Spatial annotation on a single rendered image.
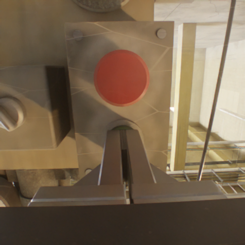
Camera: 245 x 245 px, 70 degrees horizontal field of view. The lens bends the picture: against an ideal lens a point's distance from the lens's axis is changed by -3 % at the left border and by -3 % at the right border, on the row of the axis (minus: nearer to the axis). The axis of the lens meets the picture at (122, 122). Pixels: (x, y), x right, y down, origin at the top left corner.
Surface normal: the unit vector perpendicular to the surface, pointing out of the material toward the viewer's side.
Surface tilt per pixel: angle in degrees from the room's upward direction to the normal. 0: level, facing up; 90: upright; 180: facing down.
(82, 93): 90
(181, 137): 90
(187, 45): 90
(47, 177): 90
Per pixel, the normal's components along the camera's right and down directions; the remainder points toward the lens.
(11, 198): 0.95, -0.30
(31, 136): 0.03, 0.29
